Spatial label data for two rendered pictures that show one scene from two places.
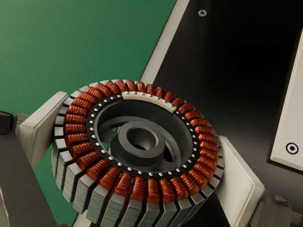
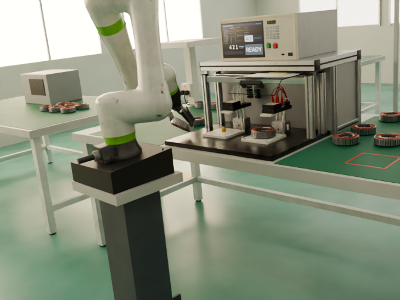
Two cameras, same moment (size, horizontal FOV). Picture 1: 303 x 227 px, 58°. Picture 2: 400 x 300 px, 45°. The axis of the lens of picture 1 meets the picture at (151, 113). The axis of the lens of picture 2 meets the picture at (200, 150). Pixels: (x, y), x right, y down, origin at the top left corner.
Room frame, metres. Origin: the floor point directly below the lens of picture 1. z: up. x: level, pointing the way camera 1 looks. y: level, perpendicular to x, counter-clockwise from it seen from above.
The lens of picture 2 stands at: (-2.24, -0.56, 1.32)
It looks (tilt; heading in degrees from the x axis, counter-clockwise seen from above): 15 degrees down; 12
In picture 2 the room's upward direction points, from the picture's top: 5 degrees counter-clockwise
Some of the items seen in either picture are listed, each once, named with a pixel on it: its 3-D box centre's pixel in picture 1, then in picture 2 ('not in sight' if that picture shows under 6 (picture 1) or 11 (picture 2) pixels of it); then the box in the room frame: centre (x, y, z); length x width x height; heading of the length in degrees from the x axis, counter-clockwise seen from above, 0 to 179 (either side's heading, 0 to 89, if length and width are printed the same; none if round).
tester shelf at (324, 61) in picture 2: not in sight; (277, 60); (0.26, -0.47, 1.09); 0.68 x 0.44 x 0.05; 58
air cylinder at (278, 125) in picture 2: not in sight; (281, 126); (0.05, -0.48, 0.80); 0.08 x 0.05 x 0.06; 58
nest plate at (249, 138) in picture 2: not in sight; (263, 137); (-0.07, -0.40, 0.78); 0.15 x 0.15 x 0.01; 58
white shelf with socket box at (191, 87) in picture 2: not in sight; (188, 74); (0.97, 0.16, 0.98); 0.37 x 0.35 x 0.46; 58
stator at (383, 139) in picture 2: not in sight; (387, 140); (-0.17, -0.93, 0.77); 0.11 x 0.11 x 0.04
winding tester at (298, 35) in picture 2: not in sight; (278, 35); (0.26, -0.48, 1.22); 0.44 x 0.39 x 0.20; 58
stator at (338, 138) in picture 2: not in sight; (345, 138); (-0.13, -0.76, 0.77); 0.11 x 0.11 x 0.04
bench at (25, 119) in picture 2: not in sight; (43, 149); (1.43, 1.60, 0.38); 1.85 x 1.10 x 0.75; 58
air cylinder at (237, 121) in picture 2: not in sight; (241, 122); (0.18, -0.27, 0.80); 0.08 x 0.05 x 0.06; 58
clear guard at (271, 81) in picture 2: not in sight; (272, 81); (-0.10, -0.46, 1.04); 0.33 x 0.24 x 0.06; 148
